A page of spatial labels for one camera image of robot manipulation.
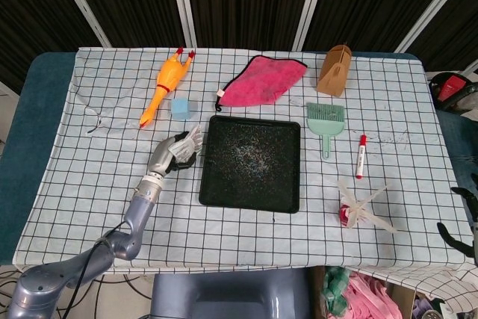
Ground light blue foam cube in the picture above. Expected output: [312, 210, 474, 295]
[170, 96, 199, 122]

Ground red and black device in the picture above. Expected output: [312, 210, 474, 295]
[428, 71, 478, 113]

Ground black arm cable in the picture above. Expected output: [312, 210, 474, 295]
[65, 220, 128, 319]

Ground yellow rubber chicken toy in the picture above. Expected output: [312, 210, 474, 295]
[140, 46, 197, 129]

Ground black floor cables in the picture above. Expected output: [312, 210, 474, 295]
[0, 264, 152, 319]

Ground brown paper takeaway box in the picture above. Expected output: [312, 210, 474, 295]
[316, 44, 353, 98]

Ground red item in clear wrapper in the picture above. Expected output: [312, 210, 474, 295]
[337, 179, 400, 235]

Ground brown cardboard box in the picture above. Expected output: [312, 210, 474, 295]
[311, 265, 418, 319]

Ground black square tray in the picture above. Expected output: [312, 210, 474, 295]
[198, 115, 302, 214]

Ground pink cloth with black trim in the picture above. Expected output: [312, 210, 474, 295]
[215, 55, 309, 113]

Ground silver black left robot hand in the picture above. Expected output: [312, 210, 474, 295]
[147, 131, 197, 178]

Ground pink fabric bundle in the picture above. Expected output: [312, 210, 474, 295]
[343, 272, 397, 319]

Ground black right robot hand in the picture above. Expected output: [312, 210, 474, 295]
[436, 185, 478, 260]

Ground white black checked tablecloth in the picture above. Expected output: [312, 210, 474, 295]
[13, 46, 478, 302]

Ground green fabric bundle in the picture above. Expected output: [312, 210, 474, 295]
[322, 266, 353, 317]

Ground red and white marker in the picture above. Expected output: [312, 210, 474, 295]
[354, 133, 369, 180]

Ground mint green dustpan brush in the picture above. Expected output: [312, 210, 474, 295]
[306, 102, 345, 161]

